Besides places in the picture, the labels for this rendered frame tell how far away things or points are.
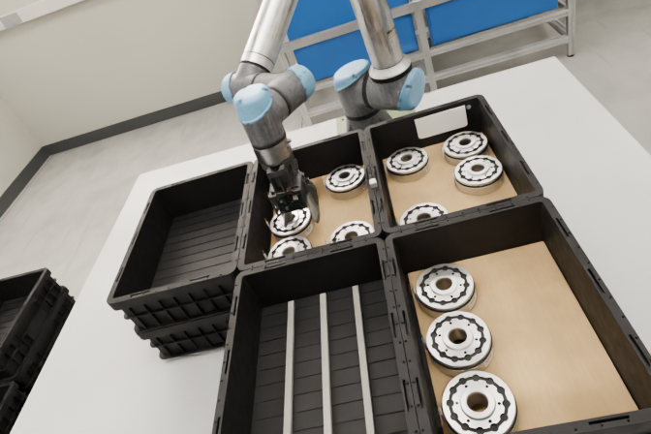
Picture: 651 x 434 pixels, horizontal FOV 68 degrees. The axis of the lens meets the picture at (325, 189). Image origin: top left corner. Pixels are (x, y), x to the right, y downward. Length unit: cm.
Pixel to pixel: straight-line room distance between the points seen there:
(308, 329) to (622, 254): 65
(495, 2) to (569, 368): 245
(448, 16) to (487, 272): 221
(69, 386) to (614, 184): 139
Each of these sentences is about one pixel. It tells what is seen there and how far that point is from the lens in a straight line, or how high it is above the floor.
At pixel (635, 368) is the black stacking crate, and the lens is 77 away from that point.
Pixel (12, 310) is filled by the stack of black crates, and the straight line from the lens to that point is 226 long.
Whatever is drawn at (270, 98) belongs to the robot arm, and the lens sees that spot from 94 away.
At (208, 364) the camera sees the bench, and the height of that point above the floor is 70.
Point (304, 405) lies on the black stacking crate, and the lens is 88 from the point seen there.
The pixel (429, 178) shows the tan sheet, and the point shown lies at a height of 83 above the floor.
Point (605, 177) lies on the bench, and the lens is 133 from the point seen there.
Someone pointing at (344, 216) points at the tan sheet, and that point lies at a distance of 113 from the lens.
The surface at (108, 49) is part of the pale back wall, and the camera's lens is 425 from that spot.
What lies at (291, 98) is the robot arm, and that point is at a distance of 98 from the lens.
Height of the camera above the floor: 156
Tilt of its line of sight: 36 degrees down
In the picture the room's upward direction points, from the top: 22 degrees counter-clockwise
